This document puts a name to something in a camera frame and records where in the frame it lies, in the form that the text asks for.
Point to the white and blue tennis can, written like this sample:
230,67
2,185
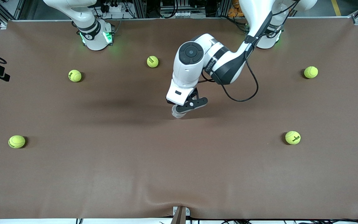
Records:
179,115

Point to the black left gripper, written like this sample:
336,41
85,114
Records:
194,94

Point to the orange packaged items pile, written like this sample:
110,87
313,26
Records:
233,12

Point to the white power strip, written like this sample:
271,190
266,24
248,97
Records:
113,8

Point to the yellow-green tennis ball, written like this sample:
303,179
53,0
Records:
152,61
75,75
292,137
310,72
16,141

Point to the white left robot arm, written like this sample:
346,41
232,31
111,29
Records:
191,71

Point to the white connector block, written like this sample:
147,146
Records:
183,14

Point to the grey table edge bracket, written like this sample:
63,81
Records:
180,216

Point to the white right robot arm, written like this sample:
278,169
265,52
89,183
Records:
96,37

